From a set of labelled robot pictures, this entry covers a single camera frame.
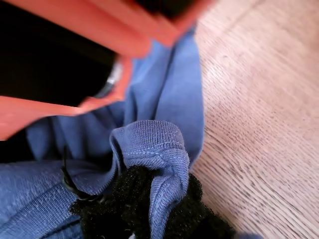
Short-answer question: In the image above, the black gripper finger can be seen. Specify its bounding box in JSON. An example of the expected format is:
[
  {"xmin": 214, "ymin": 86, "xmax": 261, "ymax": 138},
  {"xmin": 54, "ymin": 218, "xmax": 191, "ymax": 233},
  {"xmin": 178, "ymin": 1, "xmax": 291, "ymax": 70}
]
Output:
[
  {"xmin": 161, "ymin": 174, "xmax": 236, "ymax": 239},
  {"xmin": 69, "ymin": 165, "xmax": 157, "ymax": 239}
]

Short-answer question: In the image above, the blue printed T-shirt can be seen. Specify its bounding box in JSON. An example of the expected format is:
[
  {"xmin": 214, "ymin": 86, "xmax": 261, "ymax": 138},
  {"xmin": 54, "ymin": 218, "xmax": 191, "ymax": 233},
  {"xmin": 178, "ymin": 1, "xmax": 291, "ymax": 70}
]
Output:
[{"xmin": 0, "ymin": 24, "xmax": 265, "ymax": 239}]

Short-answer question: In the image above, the black zip tie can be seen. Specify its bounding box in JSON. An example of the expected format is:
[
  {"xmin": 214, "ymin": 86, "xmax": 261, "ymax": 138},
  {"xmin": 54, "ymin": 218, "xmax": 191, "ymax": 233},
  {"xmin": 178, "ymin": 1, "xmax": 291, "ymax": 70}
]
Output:
[{"xmin": 60, "ymin": 143, "xmax": 107, "ymax": 203}]

